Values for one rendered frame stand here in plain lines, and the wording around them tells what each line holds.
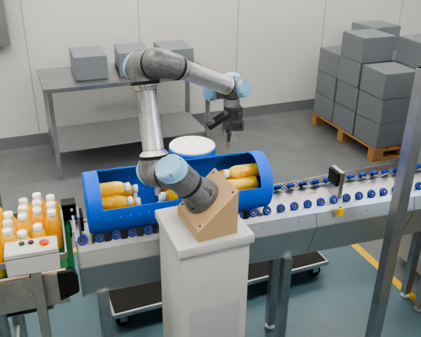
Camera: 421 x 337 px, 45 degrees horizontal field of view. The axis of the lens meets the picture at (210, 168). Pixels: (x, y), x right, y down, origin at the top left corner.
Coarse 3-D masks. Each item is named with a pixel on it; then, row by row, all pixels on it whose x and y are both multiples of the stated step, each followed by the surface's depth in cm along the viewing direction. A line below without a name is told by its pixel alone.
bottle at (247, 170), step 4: (240, 164) 252; (244, 164) 252; (248, 164) 252; (252, 164) 252; (256, 164) 253; (232, 168) 250; (236, 168) 249; (240, 168) 250; (244, 168) 250; (248, 168) 251; (252, 168) 251; (256, 168) 252; (232, 172) 249; (236, 172) 249; (240, 172) 249; (244, 172) 250; (248, 172) 250; (252, 172) 251; (256, 172) 252; (232, 176) 250; (236, 176) 250; (240, 176) 250; (244, 176) 251; (248, 176) 252; (252, 176) 253; (256, 176) 254
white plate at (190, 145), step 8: (184, 136) 320; (192, 136) 320; (200, 136) 320; (176, 144) 309; (184, 144) 309; (192, 144) 309; (200, 144) 309; (208, 144) 309; (176, 152) 300; (184, 152) 299; (192, 152) 299; (200, 152) 299
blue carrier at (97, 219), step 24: (120, 168) 239; (216, 168) 264; (264, 168) 245; (96, 192) 223; (144, 192) 256; (240, 192) 241; (264, 192) 245; (96, 216) 223; (120, 216) 228; (144, 216) 231
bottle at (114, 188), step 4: (100, 184) 233; (104, 184) 233; (108, 184) 233; (112, 184) 233; (116, 184) 233; (120, 184) 234; (124, 184) 236; (100, 188) 231; (104, 188) 232; (108, 188) 232; (112, 188) 232; (116, 188) 233; (120, 188) 234; (124, 188) 236; (104, 192) 231; (108, 192) 232; (112, 192) 233; (116, 192) 233; (120, 192) 234; (104, 196) 233
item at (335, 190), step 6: (330, 168) 273; (336, 168) 271; (330, 174) 274; (336, 174) 268; (342, 174) 267; (330, 180) 275; (336, 180) 269; (342, 180) 269; (330, 186) 279; (336, 186) 270; (342, 186) 271; (330, 192) 280; (336, 192) 273
